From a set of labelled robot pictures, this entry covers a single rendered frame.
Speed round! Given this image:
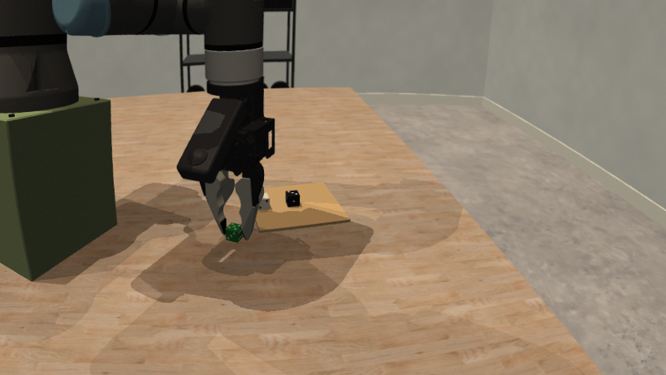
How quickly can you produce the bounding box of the black die with white pips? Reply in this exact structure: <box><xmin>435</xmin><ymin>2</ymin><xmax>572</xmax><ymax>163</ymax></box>
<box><xmin>285</xmin><ymin>190</ymin><xmax>300</xmax><ymax>207</ymax></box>

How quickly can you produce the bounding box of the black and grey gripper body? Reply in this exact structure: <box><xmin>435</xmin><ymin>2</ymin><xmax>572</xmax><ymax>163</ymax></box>
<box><xmin>206</xmin><ymin>76</ymin><xmax>275</xmax><ymax>176</ymax></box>

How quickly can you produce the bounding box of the beige and black die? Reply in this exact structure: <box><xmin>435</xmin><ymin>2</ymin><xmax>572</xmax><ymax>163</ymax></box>
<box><xmin>258</xmin><ymin>193</ymin><xmax>270</xmax><ymax>210</ymax></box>

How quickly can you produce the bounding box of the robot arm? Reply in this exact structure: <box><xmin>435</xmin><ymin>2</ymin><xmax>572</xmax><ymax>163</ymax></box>
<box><xmin>0</xmin><ymin>0</ymin><xmax>264</xmax><ymax>183</ymax></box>

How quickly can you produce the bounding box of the green die with white pips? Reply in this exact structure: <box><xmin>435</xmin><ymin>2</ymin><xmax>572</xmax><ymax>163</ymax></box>
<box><xmin>225</xmin><ymin>222</ymin><xmax>244</xmax><ymax>243</ymax></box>

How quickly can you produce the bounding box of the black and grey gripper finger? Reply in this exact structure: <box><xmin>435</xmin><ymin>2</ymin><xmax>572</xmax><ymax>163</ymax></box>
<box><xmin>235</xmin><ymin>153</ymin><xmax>264</xmax><ymax>240</ymax></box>
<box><xmin>200</xmin><ymin>170</ymin><xmax>235</xmax><ymax>235</ymax></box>

